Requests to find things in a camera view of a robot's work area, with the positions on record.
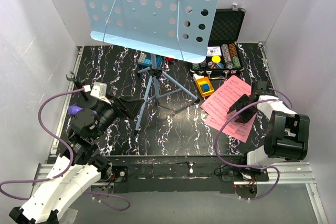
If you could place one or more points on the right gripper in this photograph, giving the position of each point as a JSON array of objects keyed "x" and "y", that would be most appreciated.
[{"x": 238, "y": 104}]

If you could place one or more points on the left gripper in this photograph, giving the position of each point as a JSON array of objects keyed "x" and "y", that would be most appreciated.
[{"x": 132, "y": 106}]

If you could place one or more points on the pink sheet music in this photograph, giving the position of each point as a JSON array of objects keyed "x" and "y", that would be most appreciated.
[
  {"x": 218, "y": 103},
  {"x": 239, "y": 131}
]

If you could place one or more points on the purple toy microphone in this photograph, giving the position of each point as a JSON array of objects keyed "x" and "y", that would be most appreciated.
[{"x": 75, "y": 110}]

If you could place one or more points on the light blue music stand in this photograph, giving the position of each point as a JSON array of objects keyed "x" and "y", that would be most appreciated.
[{"x": 178, "y": 29}]

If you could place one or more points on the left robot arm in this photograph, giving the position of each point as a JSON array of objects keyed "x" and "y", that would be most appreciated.
[{"x": 79, "y": 166}]

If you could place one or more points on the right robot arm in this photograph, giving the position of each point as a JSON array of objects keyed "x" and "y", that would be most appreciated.
[{"x": 287, "y": 132}]

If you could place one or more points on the yellow toy bin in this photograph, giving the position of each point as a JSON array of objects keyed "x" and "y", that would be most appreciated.
[{"x": 204, "y": 85}]

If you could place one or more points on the blue toy brick block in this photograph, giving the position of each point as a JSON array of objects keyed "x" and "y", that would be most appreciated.
[{"x": 145, "y": 61}]

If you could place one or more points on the black poker chip case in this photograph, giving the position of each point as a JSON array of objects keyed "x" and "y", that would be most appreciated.
[{"x": 225, "y": 32}]

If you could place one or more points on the yellow round chip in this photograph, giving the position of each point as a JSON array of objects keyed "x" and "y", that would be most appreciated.
[{"x": 216, "y": 59}]

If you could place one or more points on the red toy brick block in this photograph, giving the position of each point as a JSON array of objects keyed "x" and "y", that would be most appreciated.
[{"x": 170, "y": 59}]

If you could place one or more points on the white card deck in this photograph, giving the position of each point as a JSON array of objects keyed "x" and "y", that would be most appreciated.
[{"x": 213, "y": 51}]

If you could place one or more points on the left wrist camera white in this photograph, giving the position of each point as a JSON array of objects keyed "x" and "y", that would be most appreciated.
[{"x": 98, "y": 91}]

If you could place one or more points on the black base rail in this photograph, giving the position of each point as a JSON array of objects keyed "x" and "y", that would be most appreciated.
[{"x": 137, "y": 174}]

